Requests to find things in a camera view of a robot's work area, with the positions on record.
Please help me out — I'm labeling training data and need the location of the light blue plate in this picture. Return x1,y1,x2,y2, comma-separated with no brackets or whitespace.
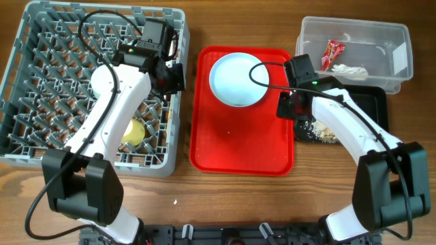
209,52,267,107

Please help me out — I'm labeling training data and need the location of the yellow plastic cup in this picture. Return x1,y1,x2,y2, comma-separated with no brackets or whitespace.
121,119,145,146

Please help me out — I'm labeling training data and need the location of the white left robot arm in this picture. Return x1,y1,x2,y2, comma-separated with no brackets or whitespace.
40,19,185,244

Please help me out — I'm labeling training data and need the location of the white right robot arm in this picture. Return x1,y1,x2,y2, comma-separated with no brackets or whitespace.
277,54,431,244

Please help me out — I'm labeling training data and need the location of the black food waste tray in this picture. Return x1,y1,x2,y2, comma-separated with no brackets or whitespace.
294,85,389,145

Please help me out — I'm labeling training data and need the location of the clear plastic waste bin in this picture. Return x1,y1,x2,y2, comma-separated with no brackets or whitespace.
295,16,414,94

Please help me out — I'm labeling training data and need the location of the grey dishwasher rack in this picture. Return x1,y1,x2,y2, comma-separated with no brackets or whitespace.
1,1,190,167

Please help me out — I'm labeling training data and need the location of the pile of rice scraps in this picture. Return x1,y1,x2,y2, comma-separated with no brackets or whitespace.
294,120,339,144

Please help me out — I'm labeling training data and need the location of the red candy wrapper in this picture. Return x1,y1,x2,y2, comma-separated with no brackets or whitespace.
321,39,345,71

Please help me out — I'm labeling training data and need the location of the crumpled white tissue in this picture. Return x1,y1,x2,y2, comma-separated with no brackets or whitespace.
331,64,369,81

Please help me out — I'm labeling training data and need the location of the red plastic tray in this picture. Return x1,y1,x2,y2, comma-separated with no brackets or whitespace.
189,46,294,176

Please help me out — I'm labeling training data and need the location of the white label on bin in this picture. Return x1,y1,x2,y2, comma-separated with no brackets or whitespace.
392,42,407,75

